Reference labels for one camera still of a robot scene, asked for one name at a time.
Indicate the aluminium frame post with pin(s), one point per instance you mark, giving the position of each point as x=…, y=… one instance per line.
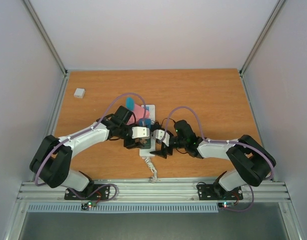
x=42, y=31
x=262, y=35

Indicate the white cube plug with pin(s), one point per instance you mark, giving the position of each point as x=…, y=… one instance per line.
x=79, y=93

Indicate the teal oval plug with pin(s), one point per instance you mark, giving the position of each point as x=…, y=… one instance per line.
x=130, y=103

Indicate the blue cube adapter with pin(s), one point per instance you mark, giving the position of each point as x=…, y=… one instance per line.
x=145, y=122

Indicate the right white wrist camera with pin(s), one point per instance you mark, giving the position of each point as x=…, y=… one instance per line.
x=162, y=136

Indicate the right aluminium frame post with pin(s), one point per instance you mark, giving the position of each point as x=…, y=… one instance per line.
x=262, y=35

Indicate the blue slotted cable duct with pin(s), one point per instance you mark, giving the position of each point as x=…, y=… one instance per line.
x=123, y=208

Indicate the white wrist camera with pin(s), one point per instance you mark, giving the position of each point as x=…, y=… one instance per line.
x=162, y=136
x=139, y=132

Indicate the black charger with cable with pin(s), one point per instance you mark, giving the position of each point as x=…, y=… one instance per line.
x=159, y=123

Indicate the left small circuit board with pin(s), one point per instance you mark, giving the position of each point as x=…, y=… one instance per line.
x=88, y=205

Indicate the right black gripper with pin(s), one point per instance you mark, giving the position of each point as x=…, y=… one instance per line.
x=162, y=154

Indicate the right small circuit board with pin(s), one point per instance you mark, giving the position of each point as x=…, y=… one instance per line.
x=226, y=205

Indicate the pink triangular socket adapter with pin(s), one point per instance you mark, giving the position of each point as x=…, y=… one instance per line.
x=138, y=114

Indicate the aluminium front rail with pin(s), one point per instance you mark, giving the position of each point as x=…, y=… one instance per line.
x=165, y=190

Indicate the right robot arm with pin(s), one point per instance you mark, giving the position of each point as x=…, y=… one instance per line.
x=252, y=163

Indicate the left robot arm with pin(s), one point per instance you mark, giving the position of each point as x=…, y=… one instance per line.
x=52, y=161

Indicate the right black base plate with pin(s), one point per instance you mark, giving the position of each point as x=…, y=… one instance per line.
x=208, y=192

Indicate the small circuit board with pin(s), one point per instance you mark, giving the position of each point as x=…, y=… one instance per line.
x=88, y=205
x=226, y=205

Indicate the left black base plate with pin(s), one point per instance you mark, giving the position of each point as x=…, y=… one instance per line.
x=90, y=193

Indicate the left aluminium frame post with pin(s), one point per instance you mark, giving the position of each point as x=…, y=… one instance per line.
x=42, y=31

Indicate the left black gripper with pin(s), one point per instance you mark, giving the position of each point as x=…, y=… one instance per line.
x=132, y=144

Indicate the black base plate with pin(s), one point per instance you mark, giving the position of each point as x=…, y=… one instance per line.
x=208, y=192
x=90, y=193

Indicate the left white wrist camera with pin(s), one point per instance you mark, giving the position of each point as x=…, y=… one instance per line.
x=139, y=132

